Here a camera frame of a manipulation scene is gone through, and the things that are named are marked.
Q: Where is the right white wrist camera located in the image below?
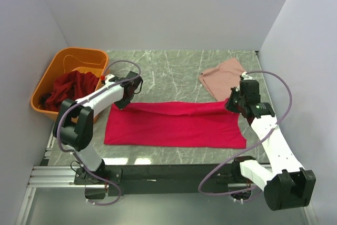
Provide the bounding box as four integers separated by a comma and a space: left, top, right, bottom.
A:
240, 72, 251, 80

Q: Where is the orange plastic basket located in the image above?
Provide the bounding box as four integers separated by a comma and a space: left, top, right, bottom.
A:
30, 47, 109, 121

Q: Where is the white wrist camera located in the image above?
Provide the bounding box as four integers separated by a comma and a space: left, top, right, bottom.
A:
100, 74, 116, 85
240, 72, 251, 80

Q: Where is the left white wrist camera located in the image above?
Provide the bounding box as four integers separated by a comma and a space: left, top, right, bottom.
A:
100, 74, 116, 85

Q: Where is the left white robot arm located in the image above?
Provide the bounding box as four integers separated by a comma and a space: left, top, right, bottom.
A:
53, 71, 143, 177

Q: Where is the folded light pink t shirt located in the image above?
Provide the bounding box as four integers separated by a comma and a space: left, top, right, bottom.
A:
198, 58, 245, 101

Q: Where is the black base beam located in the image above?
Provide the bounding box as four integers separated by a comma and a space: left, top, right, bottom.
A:
73, 163, 264, 199

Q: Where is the dark red t shirt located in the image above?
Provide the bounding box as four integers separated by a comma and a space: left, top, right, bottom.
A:
39, 71, 99, 112

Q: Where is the bright pink t shirt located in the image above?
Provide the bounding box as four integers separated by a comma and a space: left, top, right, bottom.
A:
104, 101, 246, 149

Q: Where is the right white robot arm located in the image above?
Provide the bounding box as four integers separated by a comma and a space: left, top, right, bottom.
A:
226, 76, 316, 211

